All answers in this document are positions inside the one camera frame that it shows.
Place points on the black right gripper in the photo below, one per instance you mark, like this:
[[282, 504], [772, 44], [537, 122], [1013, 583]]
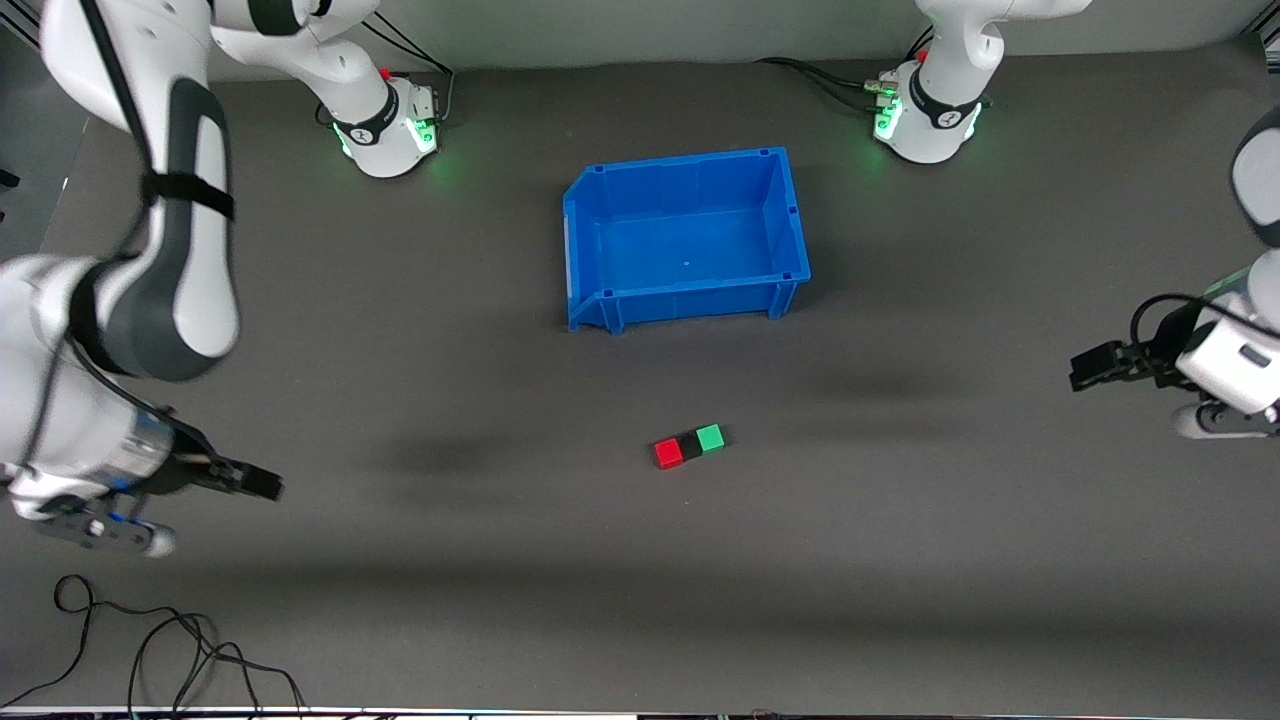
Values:
[[190, 468]]

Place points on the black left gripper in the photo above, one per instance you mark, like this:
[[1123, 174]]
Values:
[[1152, 361]]

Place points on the small green cube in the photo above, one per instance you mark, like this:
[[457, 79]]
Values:
[[711, 439]]

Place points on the small red cube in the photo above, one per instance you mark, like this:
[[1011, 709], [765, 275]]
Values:
[[668, 455]]

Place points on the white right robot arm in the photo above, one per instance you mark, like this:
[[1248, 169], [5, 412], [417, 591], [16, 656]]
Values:
[[190, 300]]

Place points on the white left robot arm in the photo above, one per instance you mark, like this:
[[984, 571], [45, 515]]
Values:
[[940, 120]]

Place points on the small black cube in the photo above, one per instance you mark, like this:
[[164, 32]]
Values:
[[690, 447]]

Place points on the dark grey table mat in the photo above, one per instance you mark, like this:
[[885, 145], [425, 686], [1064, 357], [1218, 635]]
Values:
[[300, 600]]

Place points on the blue plastic storage bin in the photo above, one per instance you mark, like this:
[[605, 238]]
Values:
[[690, 250]]

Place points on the aluminium frame strut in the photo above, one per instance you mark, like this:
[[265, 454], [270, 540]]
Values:
[[1265, 38], [15, 35]]

